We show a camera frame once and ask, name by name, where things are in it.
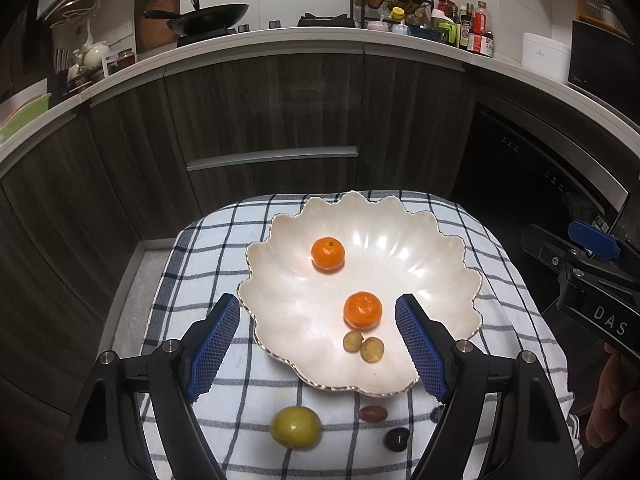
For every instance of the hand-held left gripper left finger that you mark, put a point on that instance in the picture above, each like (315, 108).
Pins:
(215, 347)

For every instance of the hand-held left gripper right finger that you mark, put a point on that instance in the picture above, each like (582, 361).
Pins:
(422, 350)

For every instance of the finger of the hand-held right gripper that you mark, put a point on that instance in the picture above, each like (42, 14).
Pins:
(550, 250)
(592, 239)

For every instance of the brown longan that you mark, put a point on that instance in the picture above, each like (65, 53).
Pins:
(372, 349)
(353, 341)

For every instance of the orange tangerine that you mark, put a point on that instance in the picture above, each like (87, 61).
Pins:
(327, 255)
(362, 310)

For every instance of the red cherry tomato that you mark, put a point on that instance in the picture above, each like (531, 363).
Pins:
(372, 413)

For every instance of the dark heart-shaped plum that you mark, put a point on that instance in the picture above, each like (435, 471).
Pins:
(396, 439)

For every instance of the white scalloped ceramic bowl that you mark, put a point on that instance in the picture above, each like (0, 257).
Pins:
(300, 305)

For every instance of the green apple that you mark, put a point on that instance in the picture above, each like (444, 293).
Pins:
(296, 426)

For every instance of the person's right hand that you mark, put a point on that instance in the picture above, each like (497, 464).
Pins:
(615, 395)

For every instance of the black built-in dishwasher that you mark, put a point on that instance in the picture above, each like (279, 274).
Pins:
(515, 185)

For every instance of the white plaid tablecloth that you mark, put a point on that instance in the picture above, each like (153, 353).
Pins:
(220, 240)

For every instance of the black microwave oven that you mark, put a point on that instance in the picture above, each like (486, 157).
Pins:
(597, 55)

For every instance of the white rice cooker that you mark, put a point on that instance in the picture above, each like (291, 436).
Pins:
(545, 57)

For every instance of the cluster of condiment bottles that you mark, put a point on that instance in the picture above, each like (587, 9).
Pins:
(467, 25)

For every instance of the teal dish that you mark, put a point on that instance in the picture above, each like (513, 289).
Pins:
(425, 32)

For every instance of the yellow-lid jar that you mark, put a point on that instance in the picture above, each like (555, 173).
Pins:
(397, 14)

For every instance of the green plastic basin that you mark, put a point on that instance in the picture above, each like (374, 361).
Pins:
(25, 115)

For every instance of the brown glass jar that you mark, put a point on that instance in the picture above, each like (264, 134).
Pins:
(125, 58)

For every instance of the white kitchen countertop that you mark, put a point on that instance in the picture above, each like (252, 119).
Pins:
(280, 42)

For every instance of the white teapot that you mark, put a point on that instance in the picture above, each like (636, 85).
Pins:
(96, 54)

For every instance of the black utensil holder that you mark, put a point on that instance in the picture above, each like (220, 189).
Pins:
(62, 67)

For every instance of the black gas cooktop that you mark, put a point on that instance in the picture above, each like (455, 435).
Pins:
(325, 21)

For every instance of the black wok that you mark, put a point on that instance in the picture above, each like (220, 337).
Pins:
(215, 15)

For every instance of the wooden cutting board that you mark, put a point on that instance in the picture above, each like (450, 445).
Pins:
(155, 5)

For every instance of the wooden glass-door wall cabinet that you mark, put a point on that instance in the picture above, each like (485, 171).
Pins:
(597, 5)

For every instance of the wall rack with trays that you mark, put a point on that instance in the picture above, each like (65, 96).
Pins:
(75, 2)

